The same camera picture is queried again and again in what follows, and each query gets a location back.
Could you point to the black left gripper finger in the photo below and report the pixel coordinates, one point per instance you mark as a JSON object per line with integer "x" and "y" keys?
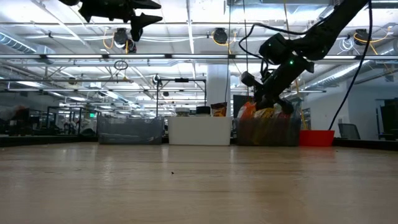
{"x": 146, "y": 20}
{"x": 147, "y": 4}

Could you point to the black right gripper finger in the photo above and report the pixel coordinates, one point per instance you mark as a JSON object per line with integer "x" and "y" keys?
{"x": 264, "y": 99}

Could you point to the yellow ramen packet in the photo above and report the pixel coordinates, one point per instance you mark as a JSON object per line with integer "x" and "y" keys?
{"x": 264, "y": 113}

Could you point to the green red ramen packet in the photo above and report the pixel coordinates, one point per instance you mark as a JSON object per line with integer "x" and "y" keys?
{"x": 284, "y": 115}

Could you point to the blue white ramen packet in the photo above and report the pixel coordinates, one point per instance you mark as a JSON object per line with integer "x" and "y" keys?
{"x": 297, "y": 109}

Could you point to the grey label spice jar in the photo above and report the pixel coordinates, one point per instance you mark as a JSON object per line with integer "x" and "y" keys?
{"x": 183, "y": 111}

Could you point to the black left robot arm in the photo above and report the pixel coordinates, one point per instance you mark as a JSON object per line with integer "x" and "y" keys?
{"x": 70, "y": 2}

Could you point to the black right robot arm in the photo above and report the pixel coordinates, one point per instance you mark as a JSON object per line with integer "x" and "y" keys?
{"x": 326, "y": 31}

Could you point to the grey translucent plastic bin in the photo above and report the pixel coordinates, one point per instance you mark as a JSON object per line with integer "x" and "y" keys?
{"x": 267, "y": 133}
{"x": 130, "y": 130}

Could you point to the long ceiling light strip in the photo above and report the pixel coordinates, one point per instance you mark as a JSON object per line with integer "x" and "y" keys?
{"x": 199, "y": 56}

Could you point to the white plastic bin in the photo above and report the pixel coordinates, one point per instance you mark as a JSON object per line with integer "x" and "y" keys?
{"x": 199, "y": 130}

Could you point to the grey office chair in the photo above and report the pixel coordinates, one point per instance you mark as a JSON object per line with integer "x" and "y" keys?
{"x": 348, "y": 130}

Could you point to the black cabinet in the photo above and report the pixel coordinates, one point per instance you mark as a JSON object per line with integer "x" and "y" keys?
{"x": 390, "y": 115}

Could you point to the black camera stand frame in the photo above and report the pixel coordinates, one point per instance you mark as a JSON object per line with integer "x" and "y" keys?
{"x": 181, "y": 80}

